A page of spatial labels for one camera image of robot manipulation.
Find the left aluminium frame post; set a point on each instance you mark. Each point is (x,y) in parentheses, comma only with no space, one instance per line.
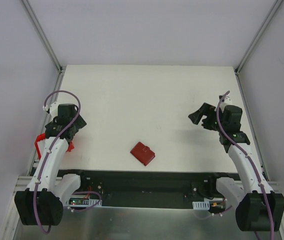
(41,34)

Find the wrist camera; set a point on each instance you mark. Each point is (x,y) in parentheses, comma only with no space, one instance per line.
(51,109)
(225,102)

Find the aluminium frame post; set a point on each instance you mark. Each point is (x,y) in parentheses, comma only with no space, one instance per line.
(41,34)
(258,35)

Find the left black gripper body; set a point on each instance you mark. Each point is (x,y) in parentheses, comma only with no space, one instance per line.
(79,122)

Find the red leather card holder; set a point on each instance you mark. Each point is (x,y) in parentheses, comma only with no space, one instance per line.
(143,153)

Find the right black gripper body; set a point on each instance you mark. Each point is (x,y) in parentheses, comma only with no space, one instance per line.
(207,118)

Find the right white cable duct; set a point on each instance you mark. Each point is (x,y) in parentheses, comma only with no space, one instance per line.
(201,205)

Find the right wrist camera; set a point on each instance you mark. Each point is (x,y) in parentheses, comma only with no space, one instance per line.
(225,102)

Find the left white cable duct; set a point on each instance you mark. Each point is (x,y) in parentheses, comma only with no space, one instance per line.
(84,203)

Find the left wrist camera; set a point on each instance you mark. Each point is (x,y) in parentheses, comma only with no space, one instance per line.
(51,109)

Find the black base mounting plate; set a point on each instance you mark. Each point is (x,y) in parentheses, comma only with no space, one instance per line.
(142,189)

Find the right aluminium frame post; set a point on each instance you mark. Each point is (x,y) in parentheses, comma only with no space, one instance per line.
(258,35)

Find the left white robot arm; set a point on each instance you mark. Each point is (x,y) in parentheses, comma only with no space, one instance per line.
(43,200)

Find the red plastic bin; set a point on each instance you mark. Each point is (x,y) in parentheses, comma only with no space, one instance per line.
(40,144)

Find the white cable duct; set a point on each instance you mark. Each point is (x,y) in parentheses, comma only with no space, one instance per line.
(201,205)
(84,203)

